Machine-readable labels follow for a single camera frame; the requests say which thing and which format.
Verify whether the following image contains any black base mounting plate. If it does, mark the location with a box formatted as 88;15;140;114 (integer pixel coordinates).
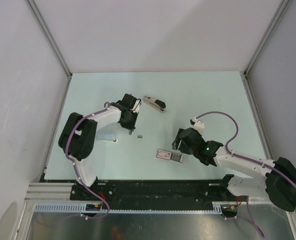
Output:
70;179;238;211

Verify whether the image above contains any beige black stapler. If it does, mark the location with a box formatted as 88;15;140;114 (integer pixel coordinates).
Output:
143;95;166;113

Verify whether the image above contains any staple box with staples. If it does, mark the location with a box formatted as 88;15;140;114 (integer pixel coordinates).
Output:
156;149;183;163

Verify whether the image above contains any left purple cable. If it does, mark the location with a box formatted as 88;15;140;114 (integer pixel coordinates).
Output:
64;101;111;221

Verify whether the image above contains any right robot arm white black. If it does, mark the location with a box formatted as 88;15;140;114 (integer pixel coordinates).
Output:
172;127;296;212

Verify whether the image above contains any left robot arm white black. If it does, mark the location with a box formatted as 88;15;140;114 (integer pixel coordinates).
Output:
58;93;142;200

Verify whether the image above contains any white slotted cable duct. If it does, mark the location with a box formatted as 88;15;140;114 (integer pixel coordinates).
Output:
34;201;238;215

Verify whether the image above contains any aluminium frame rail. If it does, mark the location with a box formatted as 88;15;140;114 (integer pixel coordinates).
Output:
25;182;75;202

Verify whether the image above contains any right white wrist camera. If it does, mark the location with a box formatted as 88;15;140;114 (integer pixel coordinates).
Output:
190;119;205;135

